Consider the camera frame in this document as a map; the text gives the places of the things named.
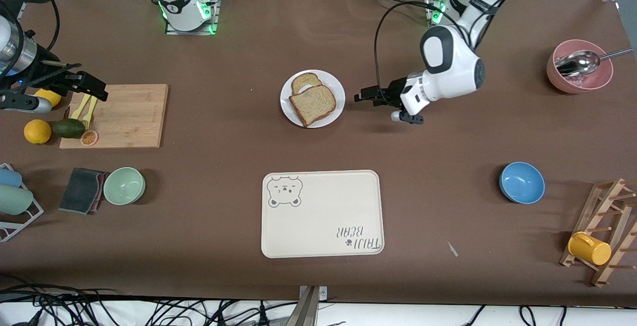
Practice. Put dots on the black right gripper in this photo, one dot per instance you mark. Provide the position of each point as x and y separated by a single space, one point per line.
46 75

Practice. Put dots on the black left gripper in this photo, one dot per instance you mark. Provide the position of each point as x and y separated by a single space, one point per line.
394 90

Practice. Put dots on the large bread slice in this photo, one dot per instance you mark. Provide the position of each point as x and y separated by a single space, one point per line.
313 104

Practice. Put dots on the white round plate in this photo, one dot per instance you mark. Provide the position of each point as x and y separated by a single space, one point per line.
288 112

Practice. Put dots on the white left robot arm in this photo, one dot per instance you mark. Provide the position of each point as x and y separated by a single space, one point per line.
453 67

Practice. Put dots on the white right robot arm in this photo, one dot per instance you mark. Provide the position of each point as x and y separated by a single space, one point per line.
179 2

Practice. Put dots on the yellow lemon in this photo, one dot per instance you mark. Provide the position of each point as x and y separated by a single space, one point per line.
52 98

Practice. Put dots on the green avocado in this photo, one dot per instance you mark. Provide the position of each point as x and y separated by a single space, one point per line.
68 128

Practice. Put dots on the orange slice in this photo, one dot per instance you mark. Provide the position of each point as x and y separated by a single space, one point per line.
89 138

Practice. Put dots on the wooden cutting board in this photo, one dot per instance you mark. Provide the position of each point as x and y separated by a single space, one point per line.
129 117

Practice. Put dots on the round orange-yellow citrus fruit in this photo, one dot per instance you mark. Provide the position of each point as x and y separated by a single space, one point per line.
37 132

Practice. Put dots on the dark grey cloth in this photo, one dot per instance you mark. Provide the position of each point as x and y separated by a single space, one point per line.
79 189

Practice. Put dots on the mint green bowl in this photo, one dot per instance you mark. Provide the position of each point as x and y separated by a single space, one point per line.
124 186

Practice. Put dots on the blue cup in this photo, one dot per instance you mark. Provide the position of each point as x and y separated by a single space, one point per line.
9 177

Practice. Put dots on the cream bear print tray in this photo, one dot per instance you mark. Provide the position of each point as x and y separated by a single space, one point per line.
323 216

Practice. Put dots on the pale green cup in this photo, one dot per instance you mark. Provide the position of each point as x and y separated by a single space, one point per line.
14 200

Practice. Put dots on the grey tape scrap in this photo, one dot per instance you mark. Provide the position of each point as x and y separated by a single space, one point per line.
452 249

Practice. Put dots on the blue bowl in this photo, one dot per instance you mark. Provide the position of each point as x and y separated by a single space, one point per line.
522 182

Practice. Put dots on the pink bowl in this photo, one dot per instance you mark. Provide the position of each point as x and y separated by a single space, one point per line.
560 79

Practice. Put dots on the metal ladle spoon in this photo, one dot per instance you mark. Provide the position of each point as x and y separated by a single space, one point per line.
580 62

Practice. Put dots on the wooden peg rack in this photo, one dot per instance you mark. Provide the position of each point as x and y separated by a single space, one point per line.
609 194

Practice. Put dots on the yellow mug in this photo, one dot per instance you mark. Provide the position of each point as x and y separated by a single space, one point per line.
592 250

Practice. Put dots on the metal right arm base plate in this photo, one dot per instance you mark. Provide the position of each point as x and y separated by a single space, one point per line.
215 17

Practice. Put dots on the metal table edge bracket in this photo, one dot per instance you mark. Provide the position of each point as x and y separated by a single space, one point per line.
308 306

